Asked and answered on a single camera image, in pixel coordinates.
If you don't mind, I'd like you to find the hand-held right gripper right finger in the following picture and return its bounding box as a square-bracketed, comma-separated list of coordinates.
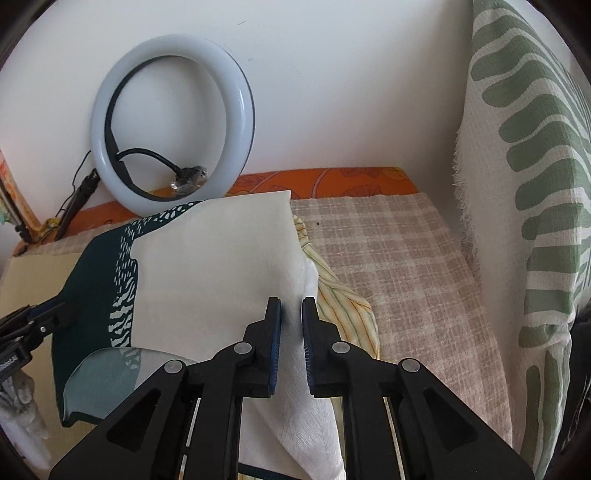
[300, 298, 536, 480]

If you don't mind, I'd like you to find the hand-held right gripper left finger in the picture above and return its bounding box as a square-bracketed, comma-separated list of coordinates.
[48, 298, 283, 480]

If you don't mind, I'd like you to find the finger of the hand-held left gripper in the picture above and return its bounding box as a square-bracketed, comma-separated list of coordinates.
[0, 314, 71, 346]
[0, 300, 69, 324]

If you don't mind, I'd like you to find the white and green printed shirt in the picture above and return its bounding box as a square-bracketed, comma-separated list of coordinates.
[51, 190, 347, 480]

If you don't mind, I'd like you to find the pile of black clothes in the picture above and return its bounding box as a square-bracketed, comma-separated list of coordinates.
[556, 307, 591, 464]

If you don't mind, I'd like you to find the person's left hand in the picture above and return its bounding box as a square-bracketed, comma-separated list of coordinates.
[0, 369, 51, 468]

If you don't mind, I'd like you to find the pale yellow cloth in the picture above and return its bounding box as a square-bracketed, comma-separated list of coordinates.
[0, 253, 86, 467]

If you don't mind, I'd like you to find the yellow striped shirt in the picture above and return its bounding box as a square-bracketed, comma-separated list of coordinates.
[291, 215, 382, 416]

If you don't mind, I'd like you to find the beige plaid blanket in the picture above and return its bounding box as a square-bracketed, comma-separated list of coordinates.
[23, 191, 514, 448]

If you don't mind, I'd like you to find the green and white patterned cloth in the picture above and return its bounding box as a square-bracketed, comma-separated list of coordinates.
[455, 0, 591, 472]

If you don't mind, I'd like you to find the black ring light stand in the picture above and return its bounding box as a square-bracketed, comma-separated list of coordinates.
[54, 168, 101, 241]

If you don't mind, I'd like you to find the black ring light cable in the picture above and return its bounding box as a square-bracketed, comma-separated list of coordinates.
[115, 148, 208, 191]

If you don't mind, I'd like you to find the white ring light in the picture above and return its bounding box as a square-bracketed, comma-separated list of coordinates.
[91, 33, 256, 217]

